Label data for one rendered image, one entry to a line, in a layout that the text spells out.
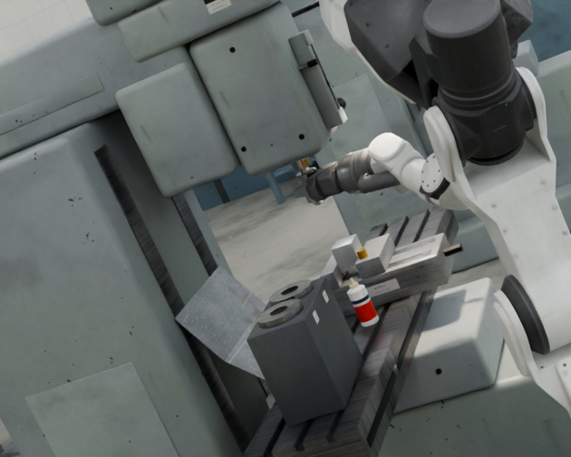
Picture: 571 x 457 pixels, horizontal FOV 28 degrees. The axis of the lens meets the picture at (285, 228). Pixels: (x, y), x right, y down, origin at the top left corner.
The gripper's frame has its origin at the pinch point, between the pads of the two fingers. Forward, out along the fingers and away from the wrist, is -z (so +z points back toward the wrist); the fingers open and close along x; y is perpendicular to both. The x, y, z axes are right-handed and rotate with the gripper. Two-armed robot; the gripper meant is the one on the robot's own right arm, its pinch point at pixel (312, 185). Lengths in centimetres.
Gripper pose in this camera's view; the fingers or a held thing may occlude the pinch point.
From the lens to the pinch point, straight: 250.3
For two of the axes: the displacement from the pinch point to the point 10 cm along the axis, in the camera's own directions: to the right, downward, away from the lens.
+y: 4.2, 8.9, 2.1
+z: 7.3, -1.9, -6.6
